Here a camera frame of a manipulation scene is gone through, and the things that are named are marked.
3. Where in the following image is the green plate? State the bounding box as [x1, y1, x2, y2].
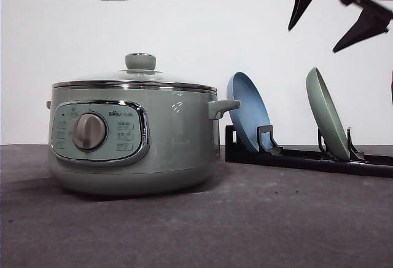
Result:
[306, 67, 350, 162]

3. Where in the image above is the glass steamer lid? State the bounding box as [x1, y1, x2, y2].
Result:
[52, 53, 217, 92]

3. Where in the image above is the green electric steamer pot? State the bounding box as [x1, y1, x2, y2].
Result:
[46, 81, 240, 195]

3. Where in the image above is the black plate rack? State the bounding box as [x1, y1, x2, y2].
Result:
[225, 125, 393, 178]

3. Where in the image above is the grey table mat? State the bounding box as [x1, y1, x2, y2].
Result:
[0, 144, 393, 268]

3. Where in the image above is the blue plate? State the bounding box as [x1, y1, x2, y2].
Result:
[227, 72, 272, 152]

